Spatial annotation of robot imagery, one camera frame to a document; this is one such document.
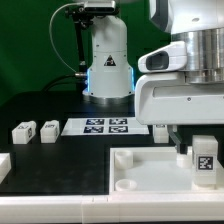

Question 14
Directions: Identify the black camera on stand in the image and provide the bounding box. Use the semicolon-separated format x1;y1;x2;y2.
65;0;118;70

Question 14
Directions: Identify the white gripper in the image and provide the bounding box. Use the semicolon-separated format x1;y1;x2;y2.
134;41;224;153

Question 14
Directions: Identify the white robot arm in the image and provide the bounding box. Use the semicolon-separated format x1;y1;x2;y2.
84;0;224;127

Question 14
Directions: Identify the white block left edge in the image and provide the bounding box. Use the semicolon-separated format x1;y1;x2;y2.
0;153;11;184

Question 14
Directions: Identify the white square tabletop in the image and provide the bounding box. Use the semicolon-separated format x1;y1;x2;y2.
109;147;224;194

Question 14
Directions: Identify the white obstacle fence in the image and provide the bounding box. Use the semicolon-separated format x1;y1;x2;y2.
0;193;224;224

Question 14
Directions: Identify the grey cable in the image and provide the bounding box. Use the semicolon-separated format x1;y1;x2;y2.
42;3;88;92

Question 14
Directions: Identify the white sheet with tags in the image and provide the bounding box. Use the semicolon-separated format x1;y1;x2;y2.
62;117;149;136

